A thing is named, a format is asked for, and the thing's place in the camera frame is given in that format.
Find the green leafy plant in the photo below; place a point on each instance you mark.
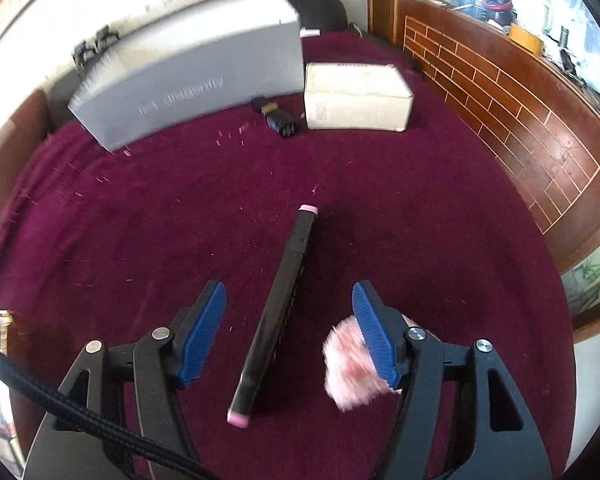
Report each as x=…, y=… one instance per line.
x=595, y=280

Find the wooden pillar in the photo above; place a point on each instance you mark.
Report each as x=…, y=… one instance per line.
x=380, y=0

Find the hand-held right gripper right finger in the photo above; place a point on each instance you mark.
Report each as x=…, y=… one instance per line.
x=375, y=335

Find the brown cushioned chair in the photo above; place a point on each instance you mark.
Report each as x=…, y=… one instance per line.
x=10, y=150

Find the black bag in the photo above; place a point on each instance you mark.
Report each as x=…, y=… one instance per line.
x=315, y=5

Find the red appliance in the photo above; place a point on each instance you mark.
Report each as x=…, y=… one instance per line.
x=499, y=7

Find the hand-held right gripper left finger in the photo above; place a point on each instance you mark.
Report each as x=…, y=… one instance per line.
x=202, y=335

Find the grey shoe box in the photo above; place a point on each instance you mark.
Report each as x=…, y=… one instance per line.
x=190, y=85

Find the wooden brick-pattern counter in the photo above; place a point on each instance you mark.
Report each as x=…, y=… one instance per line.
x=505, y=125

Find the black marker with pink caps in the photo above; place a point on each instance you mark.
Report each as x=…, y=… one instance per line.
x=280, y=310

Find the dark cushion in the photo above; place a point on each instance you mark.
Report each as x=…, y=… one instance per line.
x=60, y=105

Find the white cardboard box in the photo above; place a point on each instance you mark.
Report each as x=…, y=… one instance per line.
x=355, y=95

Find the pink fluffy pouch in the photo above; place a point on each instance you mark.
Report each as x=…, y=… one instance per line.
x=350, y=370

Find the black clip mount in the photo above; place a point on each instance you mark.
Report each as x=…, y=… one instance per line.
x=97, y=45

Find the maroon velvet cloth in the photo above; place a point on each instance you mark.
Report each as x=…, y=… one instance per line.
x=405, y=220

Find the small black battery pack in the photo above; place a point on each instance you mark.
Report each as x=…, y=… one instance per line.
x=277, y=120

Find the yellow cardboard box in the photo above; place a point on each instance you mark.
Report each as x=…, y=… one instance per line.
x=526, y=37

